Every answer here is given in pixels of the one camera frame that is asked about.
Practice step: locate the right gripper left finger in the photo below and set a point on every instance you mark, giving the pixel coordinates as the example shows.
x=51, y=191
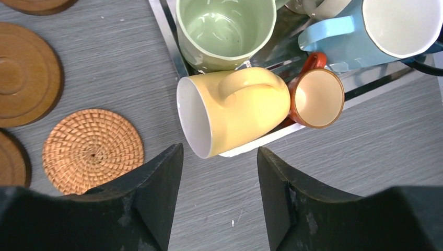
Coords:
x=132, y=212

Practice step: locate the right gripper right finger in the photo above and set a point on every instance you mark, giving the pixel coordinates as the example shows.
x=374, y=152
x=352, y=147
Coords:
x=303, y=213

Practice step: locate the woven rattan coaster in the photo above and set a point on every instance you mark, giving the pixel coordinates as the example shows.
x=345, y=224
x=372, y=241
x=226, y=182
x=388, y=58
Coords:
x=89, y=148

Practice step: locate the dark wooden coaster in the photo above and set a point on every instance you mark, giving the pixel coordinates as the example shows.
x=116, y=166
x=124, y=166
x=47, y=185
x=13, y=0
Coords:
x=39, y=7
x=15, y=162

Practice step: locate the yellow cup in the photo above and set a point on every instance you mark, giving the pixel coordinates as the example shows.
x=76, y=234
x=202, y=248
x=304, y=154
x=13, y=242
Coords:
x=221, y=111

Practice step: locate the brown wooden coaster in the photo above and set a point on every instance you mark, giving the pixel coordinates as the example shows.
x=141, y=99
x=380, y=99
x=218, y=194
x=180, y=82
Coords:
x=32, y=76

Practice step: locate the light green mug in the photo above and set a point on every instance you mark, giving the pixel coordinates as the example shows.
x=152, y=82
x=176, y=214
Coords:
x=219, y=35

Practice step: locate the cream mug tall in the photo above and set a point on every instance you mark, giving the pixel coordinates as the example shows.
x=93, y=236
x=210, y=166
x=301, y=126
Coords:
x=318, y=9

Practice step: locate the small brown cup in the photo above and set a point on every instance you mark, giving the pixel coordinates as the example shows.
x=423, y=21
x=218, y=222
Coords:
x=316, y=95

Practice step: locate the metal tray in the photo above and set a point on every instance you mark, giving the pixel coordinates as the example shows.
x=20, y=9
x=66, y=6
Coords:
x=282, y=56

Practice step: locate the white light blue mug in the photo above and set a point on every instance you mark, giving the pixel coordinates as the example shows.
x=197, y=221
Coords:
x=369, y=33

